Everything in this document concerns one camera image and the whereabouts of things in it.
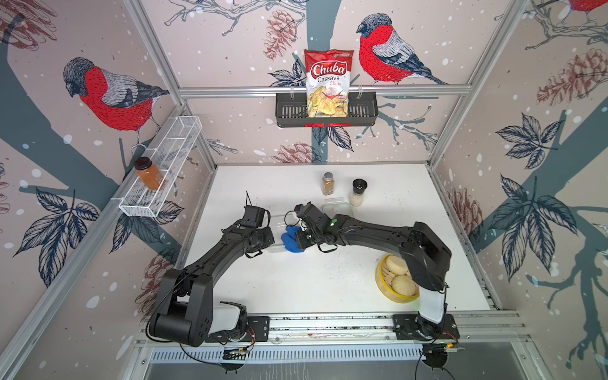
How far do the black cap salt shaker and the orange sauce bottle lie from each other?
2.32 feet

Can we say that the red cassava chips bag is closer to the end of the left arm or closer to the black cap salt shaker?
the black cap salt shaker

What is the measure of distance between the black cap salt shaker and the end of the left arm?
0.42 m

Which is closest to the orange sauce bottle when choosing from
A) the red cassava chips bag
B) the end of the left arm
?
the end of the left arm

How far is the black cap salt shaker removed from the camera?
995 mm

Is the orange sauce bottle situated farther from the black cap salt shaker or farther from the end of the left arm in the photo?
the black cap salt shaker

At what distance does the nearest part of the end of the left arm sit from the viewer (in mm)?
712

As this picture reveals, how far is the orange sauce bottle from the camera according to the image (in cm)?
67

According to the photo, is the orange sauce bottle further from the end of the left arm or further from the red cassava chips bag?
the red cassava chips bag

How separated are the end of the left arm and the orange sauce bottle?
0.26m
